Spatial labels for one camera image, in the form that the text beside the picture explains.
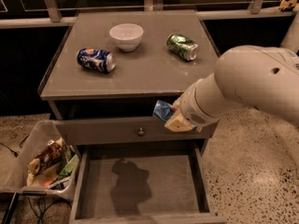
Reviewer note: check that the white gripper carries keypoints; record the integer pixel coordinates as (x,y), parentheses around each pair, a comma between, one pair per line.
(189,108)

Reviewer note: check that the light blue redbull can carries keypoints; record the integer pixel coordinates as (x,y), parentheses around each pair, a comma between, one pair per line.
(163,111)

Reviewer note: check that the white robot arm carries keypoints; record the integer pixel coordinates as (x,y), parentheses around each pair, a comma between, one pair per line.
(266,79)

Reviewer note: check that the brass drawer knob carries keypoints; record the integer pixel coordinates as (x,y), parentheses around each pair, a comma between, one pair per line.
(141,132)

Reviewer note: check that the green soda can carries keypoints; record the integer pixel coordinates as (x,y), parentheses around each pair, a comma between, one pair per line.
(182,46)

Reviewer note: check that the grey drawer cabinet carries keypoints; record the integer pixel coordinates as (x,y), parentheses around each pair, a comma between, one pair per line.
(149,73)

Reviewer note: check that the grey open middle drawer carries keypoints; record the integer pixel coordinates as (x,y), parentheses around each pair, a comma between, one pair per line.
(143,183)

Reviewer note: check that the dark blue soda can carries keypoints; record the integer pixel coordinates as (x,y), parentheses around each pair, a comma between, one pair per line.
(96,59)

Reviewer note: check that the grey upper drawer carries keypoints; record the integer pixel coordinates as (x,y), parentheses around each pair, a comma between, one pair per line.
(122,130)

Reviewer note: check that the white ceramic bowl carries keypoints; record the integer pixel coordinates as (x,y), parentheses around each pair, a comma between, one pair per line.
(126,36)

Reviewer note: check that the green snack packet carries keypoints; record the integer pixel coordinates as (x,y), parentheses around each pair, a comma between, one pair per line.
(69,167)

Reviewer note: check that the brown snack bag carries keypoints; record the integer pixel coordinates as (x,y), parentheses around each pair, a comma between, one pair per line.
(51,155)

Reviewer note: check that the clear plastic bin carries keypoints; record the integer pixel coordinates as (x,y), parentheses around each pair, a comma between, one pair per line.
(48,183)

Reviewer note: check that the metal window railing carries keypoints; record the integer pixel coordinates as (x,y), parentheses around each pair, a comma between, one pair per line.
(137,3)

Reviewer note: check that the white slanted post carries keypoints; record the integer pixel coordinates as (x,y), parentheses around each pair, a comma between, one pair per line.
(291,39)

